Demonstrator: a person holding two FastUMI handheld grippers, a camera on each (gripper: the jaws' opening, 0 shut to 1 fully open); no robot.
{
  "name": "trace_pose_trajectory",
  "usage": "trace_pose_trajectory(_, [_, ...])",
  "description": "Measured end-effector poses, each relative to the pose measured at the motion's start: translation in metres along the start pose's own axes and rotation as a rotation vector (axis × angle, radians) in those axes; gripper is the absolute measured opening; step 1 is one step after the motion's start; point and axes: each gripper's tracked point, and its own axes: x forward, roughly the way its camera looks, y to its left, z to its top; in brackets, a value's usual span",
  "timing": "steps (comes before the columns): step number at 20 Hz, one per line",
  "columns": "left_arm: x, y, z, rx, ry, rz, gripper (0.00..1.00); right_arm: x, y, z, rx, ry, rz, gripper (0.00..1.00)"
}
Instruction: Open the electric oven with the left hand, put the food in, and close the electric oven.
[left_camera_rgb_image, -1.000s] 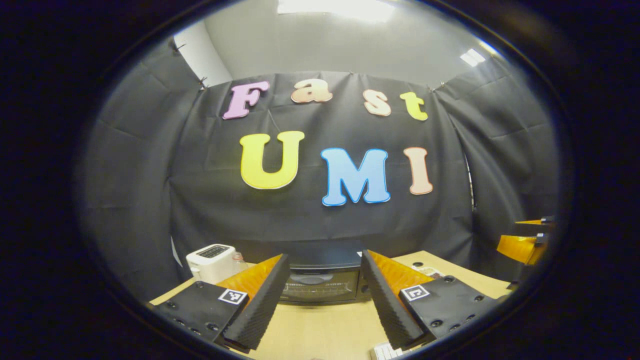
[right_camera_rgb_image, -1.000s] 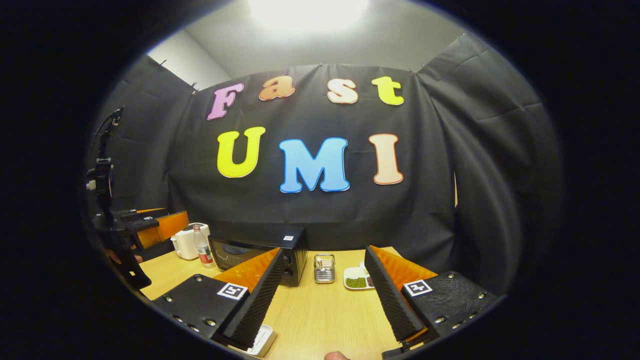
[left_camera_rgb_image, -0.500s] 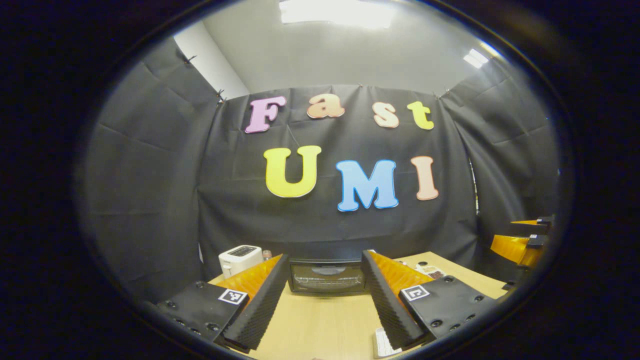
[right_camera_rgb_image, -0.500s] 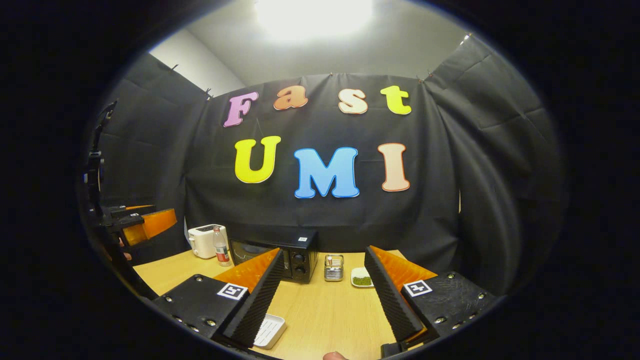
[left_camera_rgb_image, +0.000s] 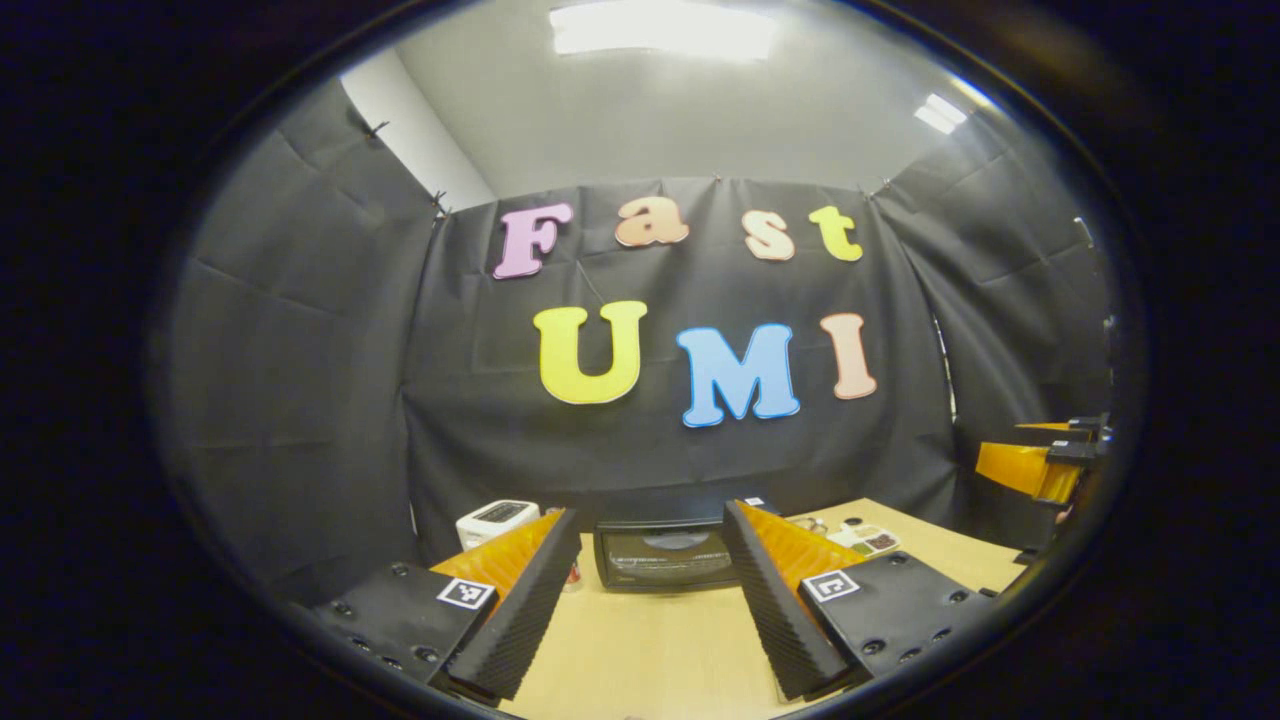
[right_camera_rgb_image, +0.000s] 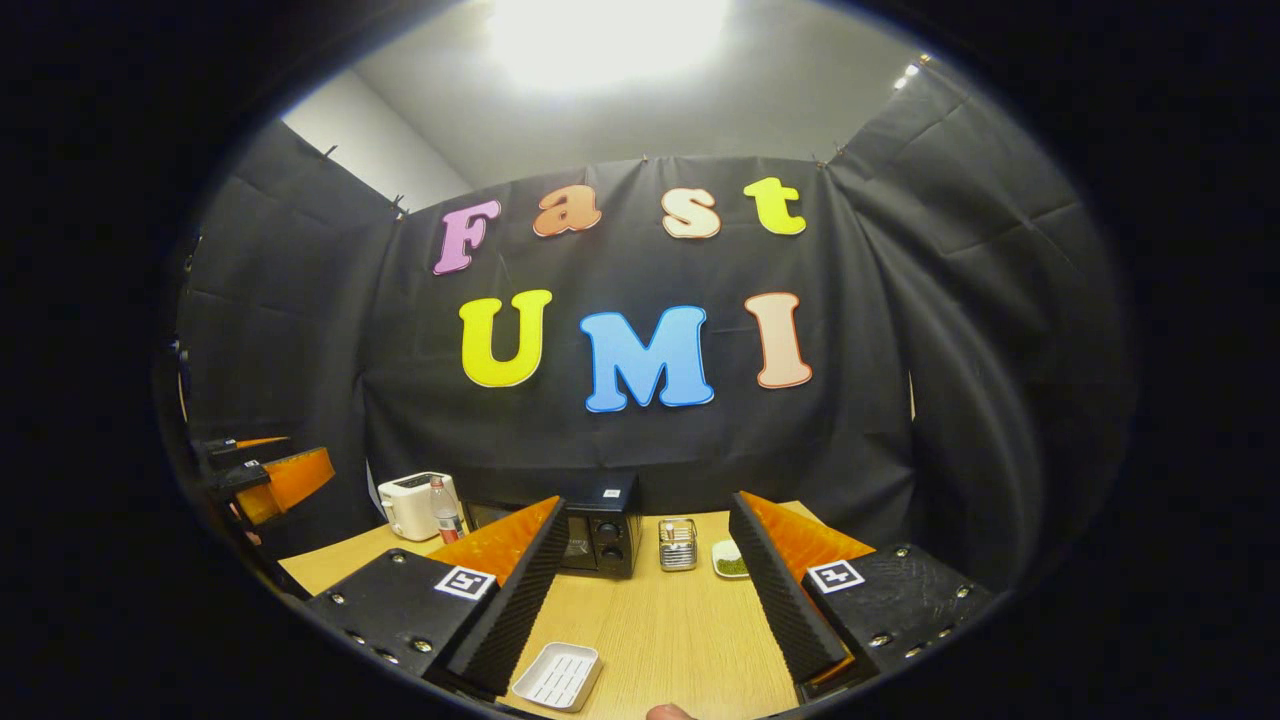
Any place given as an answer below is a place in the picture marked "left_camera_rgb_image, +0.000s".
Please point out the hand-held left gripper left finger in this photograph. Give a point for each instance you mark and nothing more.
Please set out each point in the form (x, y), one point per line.
(530, 615)

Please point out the black electric oven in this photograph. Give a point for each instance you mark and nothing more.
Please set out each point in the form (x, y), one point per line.
(665, 555)

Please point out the small ceiling light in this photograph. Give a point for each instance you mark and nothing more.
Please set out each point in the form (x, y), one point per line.
(940, 112)

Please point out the white divided dish of beans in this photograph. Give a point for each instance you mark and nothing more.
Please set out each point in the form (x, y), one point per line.
(870, 540)

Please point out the black backdrop cloth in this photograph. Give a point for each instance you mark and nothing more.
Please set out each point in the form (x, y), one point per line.
(300, 350)

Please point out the large ceiling light panel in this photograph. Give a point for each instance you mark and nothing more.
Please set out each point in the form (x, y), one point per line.
(665, 28)

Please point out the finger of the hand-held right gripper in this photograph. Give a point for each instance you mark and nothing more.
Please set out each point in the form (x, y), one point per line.
(1050, 429)
(1015, 465)

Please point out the clear bottle with red label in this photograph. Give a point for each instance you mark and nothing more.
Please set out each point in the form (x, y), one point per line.
(573, 575)

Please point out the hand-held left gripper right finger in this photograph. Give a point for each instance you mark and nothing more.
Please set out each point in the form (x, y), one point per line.
(780, 610)

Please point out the white toaster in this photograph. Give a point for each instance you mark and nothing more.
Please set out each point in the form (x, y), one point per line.
(495, 520)

